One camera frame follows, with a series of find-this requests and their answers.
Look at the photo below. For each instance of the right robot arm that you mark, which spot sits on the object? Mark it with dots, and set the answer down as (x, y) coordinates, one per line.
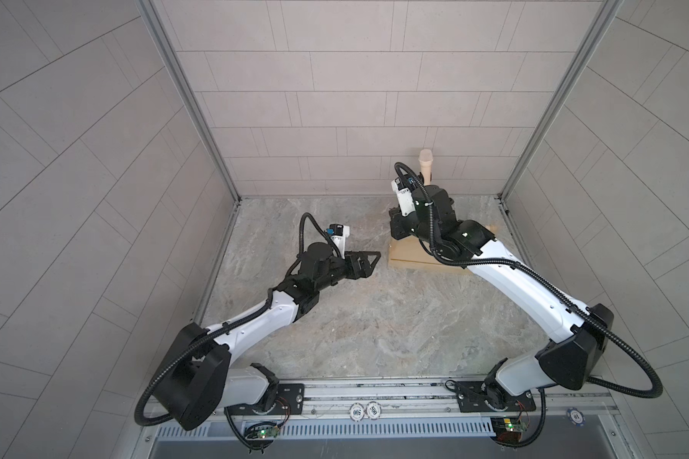
(578, 334)

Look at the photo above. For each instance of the aluminium corner profile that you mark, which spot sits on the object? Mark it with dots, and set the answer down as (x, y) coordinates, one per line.
(595, 33)
(150, 15)

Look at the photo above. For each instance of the green circuit board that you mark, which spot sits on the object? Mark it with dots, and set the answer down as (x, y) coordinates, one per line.
(265, 431)
(509, 430)

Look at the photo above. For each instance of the beige microphone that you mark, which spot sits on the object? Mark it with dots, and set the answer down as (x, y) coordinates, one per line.
(426, 161)

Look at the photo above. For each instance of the left poker chip on rail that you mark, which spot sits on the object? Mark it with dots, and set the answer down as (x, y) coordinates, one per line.
(357, 412)

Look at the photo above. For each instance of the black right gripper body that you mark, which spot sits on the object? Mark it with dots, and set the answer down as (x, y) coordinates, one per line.
(414, 225)

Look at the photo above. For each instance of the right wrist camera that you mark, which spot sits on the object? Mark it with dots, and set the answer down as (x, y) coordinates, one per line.
(403, 189)

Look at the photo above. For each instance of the aluminium corner profile left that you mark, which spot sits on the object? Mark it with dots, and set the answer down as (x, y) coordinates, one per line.
(150, 15)

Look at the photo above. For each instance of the aluminium corner profile right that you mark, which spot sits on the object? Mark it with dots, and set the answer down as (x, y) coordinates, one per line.
(595, 33)

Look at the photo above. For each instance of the left green circuit board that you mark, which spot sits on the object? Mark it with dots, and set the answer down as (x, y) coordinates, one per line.
(265, 431)

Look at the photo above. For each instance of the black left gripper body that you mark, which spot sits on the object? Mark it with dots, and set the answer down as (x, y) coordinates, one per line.
(334, 272)

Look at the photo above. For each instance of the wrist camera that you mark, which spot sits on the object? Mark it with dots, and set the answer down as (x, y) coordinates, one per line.
(339, 235)
(403, 189)

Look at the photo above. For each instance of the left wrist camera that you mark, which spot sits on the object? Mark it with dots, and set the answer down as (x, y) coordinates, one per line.
(339, 235)

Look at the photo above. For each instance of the poker chip on rail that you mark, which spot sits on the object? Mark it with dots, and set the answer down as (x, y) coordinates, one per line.
(357, 412)
(373, 410)

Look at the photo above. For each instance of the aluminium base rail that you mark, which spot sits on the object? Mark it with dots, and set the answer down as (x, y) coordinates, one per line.
(417, 397)

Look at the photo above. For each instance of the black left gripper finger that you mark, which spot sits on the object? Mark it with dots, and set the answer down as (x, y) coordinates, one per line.
(358, 270)
(364, 258)

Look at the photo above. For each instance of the wooden jewelry display stand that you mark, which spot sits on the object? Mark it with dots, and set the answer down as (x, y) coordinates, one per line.
(407, 251)

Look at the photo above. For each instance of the right poker chip on rail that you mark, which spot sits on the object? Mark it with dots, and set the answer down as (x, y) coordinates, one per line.
(373, 410)

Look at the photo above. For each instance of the right green circuit board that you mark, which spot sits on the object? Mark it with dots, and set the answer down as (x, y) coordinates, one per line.
(509, 430)

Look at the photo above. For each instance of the ventilation grille strip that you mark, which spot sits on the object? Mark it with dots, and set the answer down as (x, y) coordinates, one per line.
(326, 429)

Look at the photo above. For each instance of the blue poker chip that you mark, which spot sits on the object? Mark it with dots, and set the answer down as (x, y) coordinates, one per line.
(576, 417)

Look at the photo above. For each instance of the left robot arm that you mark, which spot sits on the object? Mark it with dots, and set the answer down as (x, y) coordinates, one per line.
(196, 376)

